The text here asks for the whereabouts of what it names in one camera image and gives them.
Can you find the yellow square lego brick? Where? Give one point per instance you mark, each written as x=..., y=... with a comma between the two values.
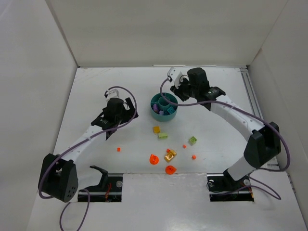
x=156, y=129

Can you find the purple printed curved lego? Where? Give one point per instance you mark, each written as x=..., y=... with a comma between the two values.
x=155, y=108

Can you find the orange round lego lower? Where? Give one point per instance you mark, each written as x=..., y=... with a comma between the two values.
x=170, y=170

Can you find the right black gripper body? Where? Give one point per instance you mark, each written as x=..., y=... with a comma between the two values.
x=180, y=91

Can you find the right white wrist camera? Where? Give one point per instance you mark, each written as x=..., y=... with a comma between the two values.
x=175, y=74

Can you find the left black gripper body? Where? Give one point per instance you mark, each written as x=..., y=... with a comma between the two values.
x=130, y=110

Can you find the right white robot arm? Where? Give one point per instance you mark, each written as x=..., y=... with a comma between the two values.
x=263, y=142

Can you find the light green sloped lego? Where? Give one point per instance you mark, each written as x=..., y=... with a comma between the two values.
x=162, y=135

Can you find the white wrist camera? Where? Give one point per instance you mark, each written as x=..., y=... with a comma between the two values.
x=175, y=74
x=113, y=93

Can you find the orange round lego left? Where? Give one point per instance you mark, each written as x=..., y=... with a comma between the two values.
x=154, y=159

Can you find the golden yellow curved lego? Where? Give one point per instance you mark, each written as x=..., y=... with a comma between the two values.
x=170, y=155

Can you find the aluminium rail right edge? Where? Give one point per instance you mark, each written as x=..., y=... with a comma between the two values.
x=273, y=163

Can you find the teal printed lego brick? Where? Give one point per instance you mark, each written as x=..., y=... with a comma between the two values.
x=167, y=113

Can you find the teal divided round container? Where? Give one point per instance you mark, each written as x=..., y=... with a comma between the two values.
x=163, y=105

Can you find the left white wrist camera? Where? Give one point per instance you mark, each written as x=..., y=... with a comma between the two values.
x=113, y=93

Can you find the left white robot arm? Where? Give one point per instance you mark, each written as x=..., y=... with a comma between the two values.
x=59, y=177

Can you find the light green square lego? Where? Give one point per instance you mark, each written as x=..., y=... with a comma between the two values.
x=192, y=140

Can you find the teal square lego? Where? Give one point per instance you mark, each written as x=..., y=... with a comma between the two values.
x=170, y=110

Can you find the orange round lego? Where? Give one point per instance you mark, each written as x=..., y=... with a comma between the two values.
x=170, y=170
x=154, y=159

